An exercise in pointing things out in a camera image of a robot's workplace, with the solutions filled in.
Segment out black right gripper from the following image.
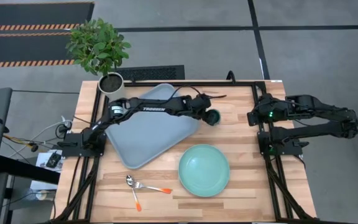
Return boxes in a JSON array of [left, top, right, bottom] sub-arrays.
[[247, 94, 289, 127]]

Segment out dark green cup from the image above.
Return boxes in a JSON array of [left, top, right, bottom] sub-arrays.
[[206, 108, 222, 127]]

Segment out mint green plate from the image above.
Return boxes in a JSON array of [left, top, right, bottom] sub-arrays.
[[178, 144, 231, 198]]

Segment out metal spoon orange handle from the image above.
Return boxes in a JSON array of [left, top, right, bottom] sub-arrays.
[[126, 174, 143, 213]]

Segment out grey plastic tray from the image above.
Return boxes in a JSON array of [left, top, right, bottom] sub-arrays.
[[105, 83, 201, 170]]

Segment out black grille floor mat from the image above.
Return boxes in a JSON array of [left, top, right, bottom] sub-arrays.
[[112, 64, 186, 82]]

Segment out white plant pot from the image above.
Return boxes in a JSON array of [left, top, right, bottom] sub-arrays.
[[98, 72, 126, 102]]

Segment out green leafy plant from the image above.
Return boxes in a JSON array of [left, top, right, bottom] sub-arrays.
[[65, 17, 132, 77]]

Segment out small black device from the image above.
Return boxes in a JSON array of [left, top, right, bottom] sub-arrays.
[[45, 151, 63, 169]]

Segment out white paper sheet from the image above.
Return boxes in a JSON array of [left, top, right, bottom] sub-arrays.
[[29, 149, 64, 191]]

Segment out black hazard-striped floor mat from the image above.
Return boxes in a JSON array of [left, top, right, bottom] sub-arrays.
[[0, 1, 96, 32], [0, 31, 78, 69]]

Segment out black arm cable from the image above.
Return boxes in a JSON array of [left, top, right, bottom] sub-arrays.
[[162, 84, 227, 101]]

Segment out black looped cable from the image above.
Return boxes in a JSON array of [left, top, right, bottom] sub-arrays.
[[226, 70, 237, 85]]

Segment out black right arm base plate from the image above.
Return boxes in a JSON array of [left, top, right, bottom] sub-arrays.
[[257, 130, 304, 157]]

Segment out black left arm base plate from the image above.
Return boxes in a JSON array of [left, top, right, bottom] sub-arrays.
[[61, 133, 107, 157]]

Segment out black aluminium table frame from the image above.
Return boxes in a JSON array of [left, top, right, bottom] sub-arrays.
[[48, 80, 320, 224]]

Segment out white cable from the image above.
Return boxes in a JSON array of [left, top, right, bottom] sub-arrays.
[[7, 119, 73, 159]]

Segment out yellow cable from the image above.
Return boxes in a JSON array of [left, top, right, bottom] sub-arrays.
[[2, 133, 40, 147]]

